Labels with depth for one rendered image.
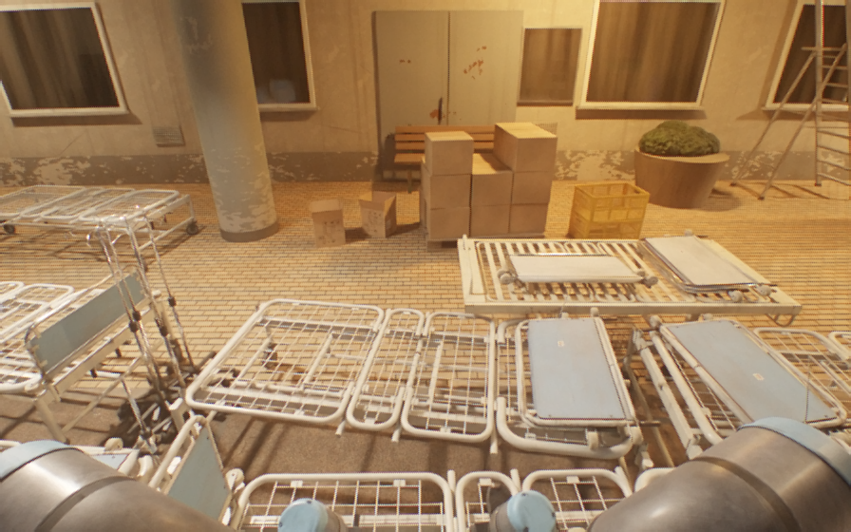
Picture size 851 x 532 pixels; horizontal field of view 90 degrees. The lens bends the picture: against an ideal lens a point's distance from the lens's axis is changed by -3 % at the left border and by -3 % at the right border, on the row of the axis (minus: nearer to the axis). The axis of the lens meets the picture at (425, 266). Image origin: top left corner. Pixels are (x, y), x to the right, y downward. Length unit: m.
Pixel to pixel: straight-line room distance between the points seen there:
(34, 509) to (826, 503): 0.67
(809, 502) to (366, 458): 2.12
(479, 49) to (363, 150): 2.10
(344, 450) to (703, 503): 2.16
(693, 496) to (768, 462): 0.08
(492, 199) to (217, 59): 2.79
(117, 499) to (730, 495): 0.52
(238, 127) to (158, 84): 2.87
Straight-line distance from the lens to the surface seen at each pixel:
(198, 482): 1.58
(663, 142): 6.20
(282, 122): 6.83
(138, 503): 0.49
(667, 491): 0.49
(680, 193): 6.28
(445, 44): 6.42
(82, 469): 0.54
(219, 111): 4.68
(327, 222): 4.53
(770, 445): 0.55
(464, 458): 2.44
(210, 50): 4.64
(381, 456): 2.46
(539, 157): 4.34
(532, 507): 1.01
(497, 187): 4.29
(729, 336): 2.69
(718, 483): 0.49
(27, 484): 0.54
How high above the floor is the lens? 1.90
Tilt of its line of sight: 27 degrees down
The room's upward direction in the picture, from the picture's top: straight up
